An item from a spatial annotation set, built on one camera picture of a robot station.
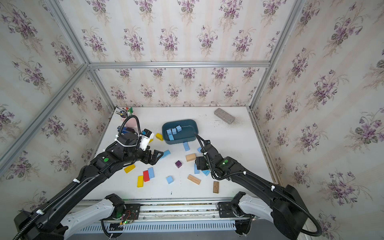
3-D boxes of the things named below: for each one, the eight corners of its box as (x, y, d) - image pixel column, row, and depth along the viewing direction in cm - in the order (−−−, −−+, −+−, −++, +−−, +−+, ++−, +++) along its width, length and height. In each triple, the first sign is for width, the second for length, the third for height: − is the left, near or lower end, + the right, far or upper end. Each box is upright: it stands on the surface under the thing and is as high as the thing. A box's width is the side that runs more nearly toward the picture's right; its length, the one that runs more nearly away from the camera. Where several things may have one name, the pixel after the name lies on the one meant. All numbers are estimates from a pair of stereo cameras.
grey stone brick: (212, 113, 119) (213, 111, 117) (218, 109, 122) (218, 107, 120) (230, 125, 111) (231, 122, 109) (235, 120, 114) (236, 118, 112)
